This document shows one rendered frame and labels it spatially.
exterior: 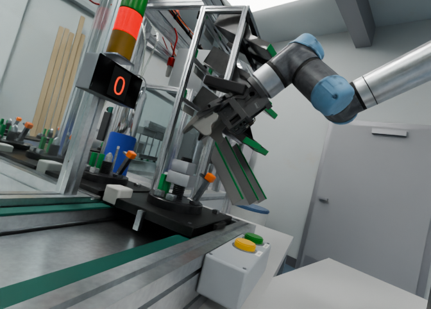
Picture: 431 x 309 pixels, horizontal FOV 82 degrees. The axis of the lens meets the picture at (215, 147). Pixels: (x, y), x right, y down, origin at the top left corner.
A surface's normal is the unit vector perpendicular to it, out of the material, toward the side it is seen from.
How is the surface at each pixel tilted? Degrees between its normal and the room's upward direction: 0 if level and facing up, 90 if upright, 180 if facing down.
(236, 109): 90
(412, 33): 90
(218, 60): 90
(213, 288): 90
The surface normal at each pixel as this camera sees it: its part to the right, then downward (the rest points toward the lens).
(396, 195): -0.64, -0.22
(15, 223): 0.89, 0.21
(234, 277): -0.37, -0.16
